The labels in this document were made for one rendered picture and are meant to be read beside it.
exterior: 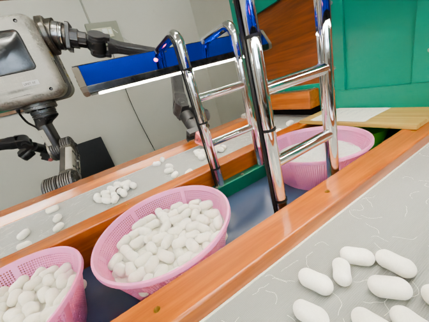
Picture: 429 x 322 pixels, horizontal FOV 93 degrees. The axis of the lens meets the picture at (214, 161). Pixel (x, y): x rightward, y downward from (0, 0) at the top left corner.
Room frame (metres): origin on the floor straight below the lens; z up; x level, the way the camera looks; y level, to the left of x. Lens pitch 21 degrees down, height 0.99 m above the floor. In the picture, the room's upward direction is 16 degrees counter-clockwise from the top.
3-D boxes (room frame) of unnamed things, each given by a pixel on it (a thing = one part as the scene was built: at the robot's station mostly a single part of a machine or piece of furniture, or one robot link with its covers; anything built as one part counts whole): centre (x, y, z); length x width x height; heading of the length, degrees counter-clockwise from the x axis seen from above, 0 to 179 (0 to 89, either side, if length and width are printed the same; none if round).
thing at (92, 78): (0.71, -0.01, 1.08); 0.62 x 0.08 x 0.07; 113
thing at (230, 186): (0.63, -0.04, 0.90); 0.20 x 0.19 x 0.45; 113
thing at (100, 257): (0.34, 0.13, 0.72); 0.27 x 0.27 x 0.10
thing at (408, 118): (0.61, -0.48, 0.77); 0.33 x 0.15 x 0.01; 23
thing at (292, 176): (0.52, -0.28, 0.72); 0.27 x 0.27 x 0.10
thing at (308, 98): (0.94, -0.39, 0.83); 0.30 x 0.06 x 0.07; 23
